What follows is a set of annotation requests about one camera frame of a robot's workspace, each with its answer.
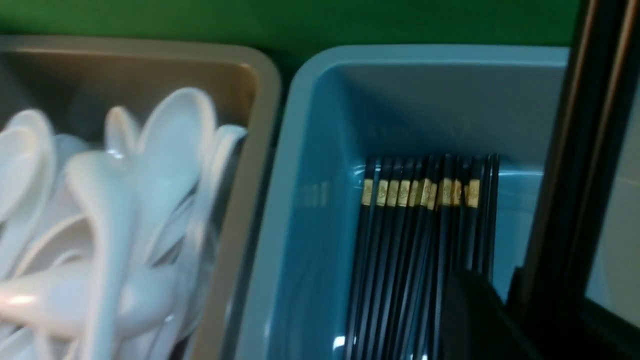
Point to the bundle of black chopsticks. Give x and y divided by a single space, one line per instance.
420 220

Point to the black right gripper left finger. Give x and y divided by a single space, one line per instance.
475 324

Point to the small white sauce dish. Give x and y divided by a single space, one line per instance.
615 277

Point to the brown plastic bin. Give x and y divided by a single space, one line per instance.
76 80

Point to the green backdrop cloth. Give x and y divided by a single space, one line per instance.
293 30

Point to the pile of white spoons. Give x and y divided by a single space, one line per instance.
105 252

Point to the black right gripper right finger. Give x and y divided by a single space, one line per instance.
548 295

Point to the blue plastic bin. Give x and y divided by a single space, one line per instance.
353 102

